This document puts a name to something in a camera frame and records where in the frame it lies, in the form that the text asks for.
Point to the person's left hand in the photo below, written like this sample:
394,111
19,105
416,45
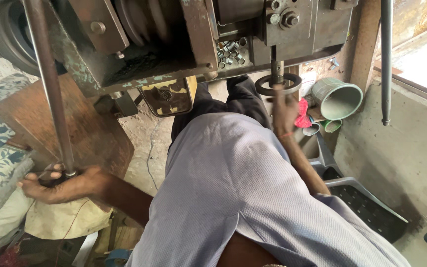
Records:
69,189

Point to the person's black trousers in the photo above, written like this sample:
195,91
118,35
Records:
235,100

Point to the rusty brown post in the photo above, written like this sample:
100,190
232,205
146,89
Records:
363,44

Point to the grey plastic stool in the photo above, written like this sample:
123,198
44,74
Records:
361,207

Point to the red cloth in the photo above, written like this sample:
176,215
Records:
303,117

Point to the person's left fingers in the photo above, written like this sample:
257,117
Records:
35,181

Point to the green metal press machine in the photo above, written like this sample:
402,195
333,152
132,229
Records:
161,44

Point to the pile of small metal bushings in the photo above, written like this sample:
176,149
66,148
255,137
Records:
231,52

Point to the blue tape roll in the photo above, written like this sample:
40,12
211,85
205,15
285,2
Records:
119,258

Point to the grey metal rod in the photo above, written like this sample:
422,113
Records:
386,59

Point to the person's right fingers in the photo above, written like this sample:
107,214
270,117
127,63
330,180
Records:
280,92

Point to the cream cloth sack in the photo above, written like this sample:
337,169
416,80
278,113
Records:
65,220

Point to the person's lilac shirt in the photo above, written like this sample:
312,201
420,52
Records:
243,193

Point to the large green plastic mug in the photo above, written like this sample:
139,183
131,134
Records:
337,100

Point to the grey metal block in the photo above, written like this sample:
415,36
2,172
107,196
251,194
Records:
119,105

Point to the small grey plastic cup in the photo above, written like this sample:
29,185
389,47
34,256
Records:
311,129

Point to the small green plastic cup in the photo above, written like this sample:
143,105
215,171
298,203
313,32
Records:
331,126

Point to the yellow worn metal plate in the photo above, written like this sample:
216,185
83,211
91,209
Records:
167,97

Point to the brown wooden board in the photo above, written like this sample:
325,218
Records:
95,137

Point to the red wrist thread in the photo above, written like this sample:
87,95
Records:
285,135

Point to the person's right hand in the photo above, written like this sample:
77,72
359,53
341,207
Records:
285,115

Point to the black flywheel pulley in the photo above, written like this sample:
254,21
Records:
9,37

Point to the steel press ram spindle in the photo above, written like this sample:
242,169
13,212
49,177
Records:
277,68

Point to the metal lever rod black knob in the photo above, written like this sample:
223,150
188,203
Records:
52,92

